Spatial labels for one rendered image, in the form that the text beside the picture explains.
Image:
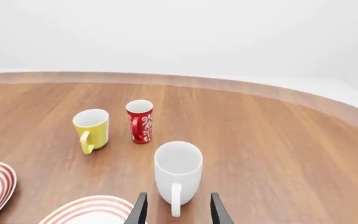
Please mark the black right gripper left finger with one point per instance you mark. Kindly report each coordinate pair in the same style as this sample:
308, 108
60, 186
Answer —
138, 212

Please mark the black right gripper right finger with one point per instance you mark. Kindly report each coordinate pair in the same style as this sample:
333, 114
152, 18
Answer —
220, 213

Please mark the red patterned mug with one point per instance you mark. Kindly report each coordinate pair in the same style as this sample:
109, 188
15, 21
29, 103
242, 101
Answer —
141, 126

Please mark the yellow and white mug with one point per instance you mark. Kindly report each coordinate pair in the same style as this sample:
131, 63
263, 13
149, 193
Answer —
93, 131

